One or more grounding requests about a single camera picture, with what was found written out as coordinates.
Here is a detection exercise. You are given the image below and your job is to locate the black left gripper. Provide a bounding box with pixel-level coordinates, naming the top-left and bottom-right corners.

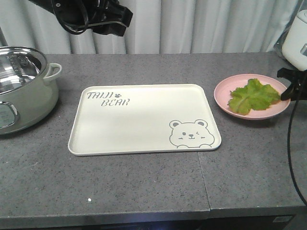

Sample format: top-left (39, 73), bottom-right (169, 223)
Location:
top-left (51, 0), bottom-right (133, 36)

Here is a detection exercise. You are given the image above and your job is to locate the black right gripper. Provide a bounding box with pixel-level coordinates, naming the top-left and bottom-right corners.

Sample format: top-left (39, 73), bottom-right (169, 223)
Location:
top-left (277, 68), bottom-right (307, 101)

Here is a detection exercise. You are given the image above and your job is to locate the green lettuce leaf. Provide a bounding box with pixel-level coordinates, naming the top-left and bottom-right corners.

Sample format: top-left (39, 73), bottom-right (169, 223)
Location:
top-left (227, 79), bottom-right (281, 115)

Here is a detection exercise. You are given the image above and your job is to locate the pink round plate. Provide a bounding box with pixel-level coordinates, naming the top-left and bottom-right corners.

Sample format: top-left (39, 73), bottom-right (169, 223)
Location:
top-left (214, 74), bottom-right (290, 120)

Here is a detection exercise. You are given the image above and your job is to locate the cream bear serving tray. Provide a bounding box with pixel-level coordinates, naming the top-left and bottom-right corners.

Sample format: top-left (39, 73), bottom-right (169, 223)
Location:
top-left (68, 84), bottom-right (222, 156)

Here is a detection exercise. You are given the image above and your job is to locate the green electric cooking pot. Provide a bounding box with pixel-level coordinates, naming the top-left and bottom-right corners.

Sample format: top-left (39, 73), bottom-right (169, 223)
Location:
top-left (0, 46), bottom-right (62, 135)

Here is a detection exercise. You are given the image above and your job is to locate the black disinfection cabinet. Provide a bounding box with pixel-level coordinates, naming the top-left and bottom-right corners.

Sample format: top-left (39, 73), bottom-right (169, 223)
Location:
top-left (81, 215), bottom-right (295, 230)

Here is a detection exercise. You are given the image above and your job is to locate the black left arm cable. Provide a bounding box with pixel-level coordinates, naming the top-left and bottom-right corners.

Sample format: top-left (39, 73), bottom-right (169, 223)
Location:
top-left (51, 0), bottom-right (89, 35)

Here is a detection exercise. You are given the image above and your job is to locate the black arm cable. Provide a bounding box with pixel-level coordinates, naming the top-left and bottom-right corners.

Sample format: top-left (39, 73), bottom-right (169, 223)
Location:
top-left (51, 0), bottom-right (89, 35)
top-left (287, 98), bottom-right (307, 207)

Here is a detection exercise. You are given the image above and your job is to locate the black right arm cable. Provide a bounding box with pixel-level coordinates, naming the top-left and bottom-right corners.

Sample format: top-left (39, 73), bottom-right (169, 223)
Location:
top-left (287, 98), bottom-right (307, 207)

